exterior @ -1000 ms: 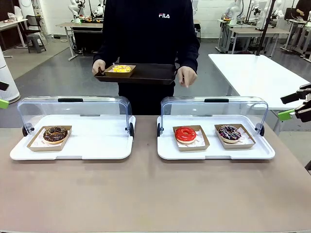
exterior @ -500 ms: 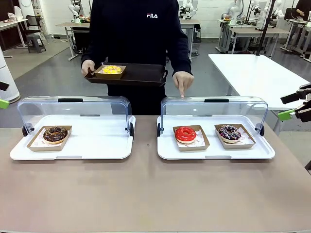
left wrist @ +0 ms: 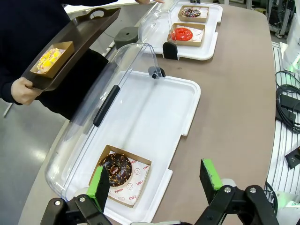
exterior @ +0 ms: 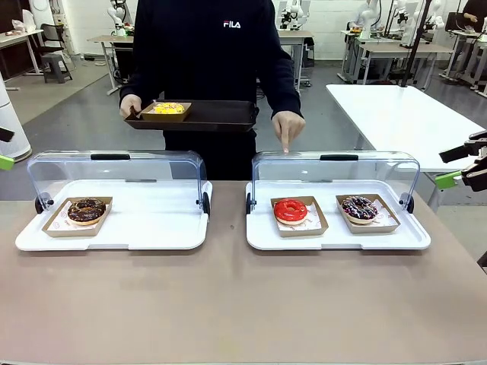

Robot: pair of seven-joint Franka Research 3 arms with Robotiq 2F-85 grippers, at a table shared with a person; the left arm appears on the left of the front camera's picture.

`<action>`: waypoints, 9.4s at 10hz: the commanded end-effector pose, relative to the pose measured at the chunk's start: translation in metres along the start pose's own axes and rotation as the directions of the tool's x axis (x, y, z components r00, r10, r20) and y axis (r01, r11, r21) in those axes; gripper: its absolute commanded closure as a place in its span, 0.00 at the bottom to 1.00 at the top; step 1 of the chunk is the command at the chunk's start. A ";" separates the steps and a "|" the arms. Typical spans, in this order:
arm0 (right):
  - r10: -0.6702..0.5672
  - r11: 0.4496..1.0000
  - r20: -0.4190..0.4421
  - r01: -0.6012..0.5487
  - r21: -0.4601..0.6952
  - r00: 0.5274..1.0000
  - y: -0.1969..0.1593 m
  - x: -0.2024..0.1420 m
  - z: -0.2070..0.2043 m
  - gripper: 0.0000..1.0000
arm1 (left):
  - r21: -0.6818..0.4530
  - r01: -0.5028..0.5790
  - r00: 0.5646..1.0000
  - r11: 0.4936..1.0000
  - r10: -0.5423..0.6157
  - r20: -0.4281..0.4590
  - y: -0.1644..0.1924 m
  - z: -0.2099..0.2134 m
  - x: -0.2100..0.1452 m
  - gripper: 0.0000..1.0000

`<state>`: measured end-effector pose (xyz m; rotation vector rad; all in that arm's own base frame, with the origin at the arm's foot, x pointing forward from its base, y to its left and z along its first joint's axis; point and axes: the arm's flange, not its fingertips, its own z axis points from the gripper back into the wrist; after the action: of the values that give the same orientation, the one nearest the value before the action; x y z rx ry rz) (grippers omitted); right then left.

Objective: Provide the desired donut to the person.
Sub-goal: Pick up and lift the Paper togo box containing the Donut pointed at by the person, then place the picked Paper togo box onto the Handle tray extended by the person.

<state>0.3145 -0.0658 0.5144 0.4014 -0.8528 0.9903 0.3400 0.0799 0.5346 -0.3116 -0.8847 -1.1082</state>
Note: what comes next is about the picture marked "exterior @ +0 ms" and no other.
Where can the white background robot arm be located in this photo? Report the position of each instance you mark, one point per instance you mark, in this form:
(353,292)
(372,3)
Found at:
(116,15)
(369,19)
(293,9)

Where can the right gripper green-black finger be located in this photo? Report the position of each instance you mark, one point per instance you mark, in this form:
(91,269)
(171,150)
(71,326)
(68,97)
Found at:
(449,179)
(462,153)

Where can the grey plastic stool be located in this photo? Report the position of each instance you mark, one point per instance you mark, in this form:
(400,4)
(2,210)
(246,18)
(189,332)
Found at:
(57,61)

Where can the person's left hand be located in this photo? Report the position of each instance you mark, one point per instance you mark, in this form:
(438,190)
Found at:
(289,125)

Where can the smiley paper under sprinkle donut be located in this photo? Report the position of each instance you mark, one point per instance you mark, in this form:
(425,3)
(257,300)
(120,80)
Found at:
(384,218)

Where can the smiley paper under red donut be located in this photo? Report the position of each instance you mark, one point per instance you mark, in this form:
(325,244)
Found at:
(310,220)

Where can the white side table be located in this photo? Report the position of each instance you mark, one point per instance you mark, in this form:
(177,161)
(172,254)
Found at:
(399,118)

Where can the clear display case lid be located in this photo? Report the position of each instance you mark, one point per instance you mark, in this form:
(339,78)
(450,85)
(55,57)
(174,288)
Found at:
(380,171)
(114,171)

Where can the white-legged background desk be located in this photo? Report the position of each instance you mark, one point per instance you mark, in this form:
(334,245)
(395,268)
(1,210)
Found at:
(15,37)

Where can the chocolate donut in paper tray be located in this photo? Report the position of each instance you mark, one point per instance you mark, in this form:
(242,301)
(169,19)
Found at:
(76,231)

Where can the black lid hinge knob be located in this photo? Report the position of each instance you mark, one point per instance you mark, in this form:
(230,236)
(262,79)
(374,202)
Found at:
(248,203)
(409,203)
(39,205)
(205,203)

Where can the dark brown serving tray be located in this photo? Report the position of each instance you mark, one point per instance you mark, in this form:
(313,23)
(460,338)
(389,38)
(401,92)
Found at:
(220,118)

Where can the yellow glazed donut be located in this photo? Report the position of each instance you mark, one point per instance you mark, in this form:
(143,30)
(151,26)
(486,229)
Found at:
(167,108)

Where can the background person dark clothes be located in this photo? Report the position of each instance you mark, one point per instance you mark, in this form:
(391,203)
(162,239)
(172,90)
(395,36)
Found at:
(475,7)

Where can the person's right forearm black sleeve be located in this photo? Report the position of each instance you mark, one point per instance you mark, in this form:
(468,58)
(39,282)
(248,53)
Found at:
(133,81)

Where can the black camera stand pole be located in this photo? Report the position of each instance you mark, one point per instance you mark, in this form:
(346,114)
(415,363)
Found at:
(418,38)

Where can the person's left forearm black sleeve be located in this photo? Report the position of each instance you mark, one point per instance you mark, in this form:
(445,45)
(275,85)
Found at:
(283,91)

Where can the wood-top background desk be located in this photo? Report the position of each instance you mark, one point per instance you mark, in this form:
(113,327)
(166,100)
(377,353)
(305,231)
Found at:
(108,39)
(296,35)
(470,36)
(395,48)

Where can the white display case base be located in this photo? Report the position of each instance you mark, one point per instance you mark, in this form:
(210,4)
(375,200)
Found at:
(152,235)
(342,241)

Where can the chocolate donut with nut crumbs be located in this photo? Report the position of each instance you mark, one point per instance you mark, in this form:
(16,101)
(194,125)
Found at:
(78,213)

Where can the white cylindrical column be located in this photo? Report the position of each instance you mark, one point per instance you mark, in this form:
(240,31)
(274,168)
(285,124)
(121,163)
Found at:
(11,114)

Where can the person's torso black sweatshirt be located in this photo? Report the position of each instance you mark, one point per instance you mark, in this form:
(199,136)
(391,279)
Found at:
(201,57)

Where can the chocolate donut with coloured sprinkles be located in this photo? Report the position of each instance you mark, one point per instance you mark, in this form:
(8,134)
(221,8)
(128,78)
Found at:
(352,211)

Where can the white plastic bag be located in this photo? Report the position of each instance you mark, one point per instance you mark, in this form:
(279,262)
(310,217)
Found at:
(23,21)

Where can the dark sprinkled donut in tray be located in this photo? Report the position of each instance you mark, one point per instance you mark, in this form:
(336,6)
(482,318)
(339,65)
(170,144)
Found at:
(392,224)

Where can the red glazed donut in tray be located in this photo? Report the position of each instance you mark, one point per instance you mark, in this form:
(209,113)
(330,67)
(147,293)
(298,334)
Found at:
(321,224)

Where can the black office chair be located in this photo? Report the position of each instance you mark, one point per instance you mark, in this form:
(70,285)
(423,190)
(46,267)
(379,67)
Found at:
(53,34)

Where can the cardboard tray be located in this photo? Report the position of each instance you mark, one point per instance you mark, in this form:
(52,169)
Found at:
(167,117)

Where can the person's right hand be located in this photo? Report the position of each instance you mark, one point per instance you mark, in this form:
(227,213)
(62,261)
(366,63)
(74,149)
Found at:
(129,104)

